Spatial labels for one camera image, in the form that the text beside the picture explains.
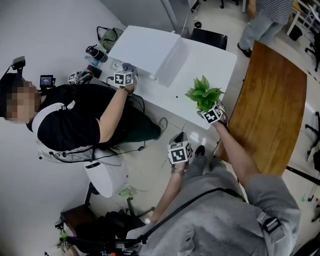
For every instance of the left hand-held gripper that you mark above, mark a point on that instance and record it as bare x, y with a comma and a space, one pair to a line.
178, 153

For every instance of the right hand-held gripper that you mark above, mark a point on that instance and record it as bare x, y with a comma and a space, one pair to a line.
212, 115

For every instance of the green potted plant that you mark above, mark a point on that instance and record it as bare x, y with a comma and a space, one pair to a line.
204, 95

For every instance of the person's right forearm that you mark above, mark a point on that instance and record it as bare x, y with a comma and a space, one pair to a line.
237, 152

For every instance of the person's left forearm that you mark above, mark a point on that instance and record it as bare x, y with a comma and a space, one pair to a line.
168, 192

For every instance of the silver wristwatch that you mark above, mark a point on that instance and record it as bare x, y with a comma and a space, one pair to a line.
179, 171

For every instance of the person's black shoe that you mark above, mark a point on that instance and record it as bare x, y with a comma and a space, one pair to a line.
199, 151

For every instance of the white table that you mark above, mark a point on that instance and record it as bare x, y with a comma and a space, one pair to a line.
207, 65

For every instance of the brown wooden table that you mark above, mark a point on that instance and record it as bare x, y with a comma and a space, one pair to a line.
270, 105

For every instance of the green white packet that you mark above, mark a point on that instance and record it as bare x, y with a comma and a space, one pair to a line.
127, 192

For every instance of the person's grey clothing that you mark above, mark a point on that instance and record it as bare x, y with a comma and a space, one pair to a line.
220, 220

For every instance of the white box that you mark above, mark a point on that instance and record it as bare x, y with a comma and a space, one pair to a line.
150, 50

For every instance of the black backpack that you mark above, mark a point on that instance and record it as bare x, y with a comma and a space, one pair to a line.
112, 225

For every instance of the black office chair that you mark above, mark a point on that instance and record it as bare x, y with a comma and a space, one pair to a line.
313, 140
315, 51

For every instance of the black phone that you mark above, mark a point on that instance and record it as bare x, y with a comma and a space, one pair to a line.
95, 71

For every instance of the black waste bin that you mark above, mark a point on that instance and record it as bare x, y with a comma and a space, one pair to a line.
295, 32

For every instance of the clear plastic bottle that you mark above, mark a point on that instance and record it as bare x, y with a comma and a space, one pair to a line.
92, 60

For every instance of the black water bottle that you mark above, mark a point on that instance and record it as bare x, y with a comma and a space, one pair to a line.
98, 54

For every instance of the green bag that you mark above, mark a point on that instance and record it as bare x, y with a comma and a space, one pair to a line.
109, 37

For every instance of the white shelf rack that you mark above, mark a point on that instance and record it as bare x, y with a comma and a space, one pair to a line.
308, 15

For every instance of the black screen device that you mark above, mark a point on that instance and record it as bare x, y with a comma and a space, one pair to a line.
47, 81

